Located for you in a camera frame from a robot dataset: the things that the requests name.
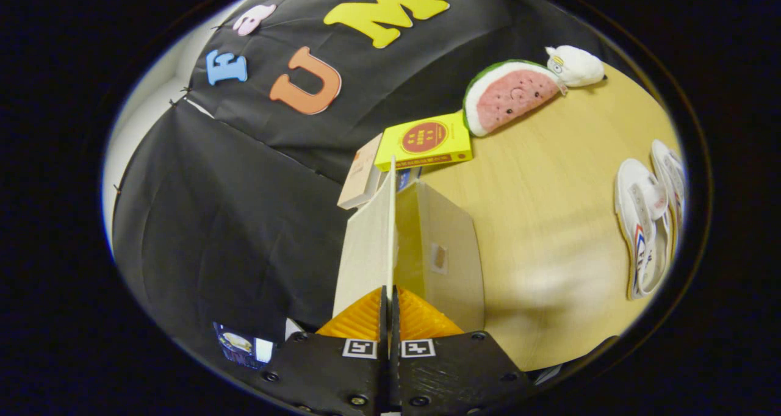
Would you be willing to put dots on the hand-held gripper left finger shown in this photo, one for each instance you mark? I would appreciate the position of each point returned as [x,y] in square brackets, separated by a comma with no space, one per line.
[329,373]

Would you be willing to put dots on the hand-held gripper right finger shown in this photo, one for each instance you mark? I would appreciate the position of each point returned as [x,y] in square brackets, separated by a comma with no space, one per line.
[451,373]

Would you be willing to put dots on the beige storage box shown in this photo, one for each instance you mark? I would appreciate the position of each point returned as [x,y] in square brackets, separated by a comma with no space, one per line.
[439,233]

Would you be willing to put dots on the white canvas shoe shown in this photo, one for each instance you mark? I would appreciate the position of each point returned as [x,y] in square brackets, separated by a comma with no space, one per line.
[634,221]
[671,172]

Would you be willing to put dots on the white paper sheet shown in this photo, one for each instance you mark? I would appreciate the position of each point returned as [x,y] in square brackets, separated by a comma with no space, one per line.
[293,329]

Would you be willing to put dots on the blue printed sheet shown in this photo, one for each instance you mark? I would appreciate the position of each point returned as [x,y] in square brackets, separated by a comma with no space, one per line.
[241,346]

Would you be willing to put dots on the blue white book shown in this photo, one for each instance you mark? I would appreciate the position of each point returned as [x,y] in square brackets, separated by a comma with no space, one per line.
[407,178]

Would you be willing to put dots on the beige book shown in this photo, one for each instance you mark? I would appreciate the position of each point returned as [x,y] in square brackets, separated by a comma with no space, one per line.
[363,172]

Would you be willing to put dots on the yellow book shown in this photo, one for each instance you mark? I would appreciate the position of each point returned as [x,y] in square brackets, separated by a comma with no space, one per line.
[424,138]

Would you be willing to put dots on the watermelon slice plush toy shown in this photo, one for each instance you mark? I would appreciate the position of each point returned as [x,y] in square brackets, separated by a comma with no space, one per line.
[512,96]

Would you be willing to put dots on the white plush toy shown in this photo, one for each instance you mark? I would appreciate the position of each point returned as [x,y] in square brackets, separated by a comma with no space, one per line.
[576,67]

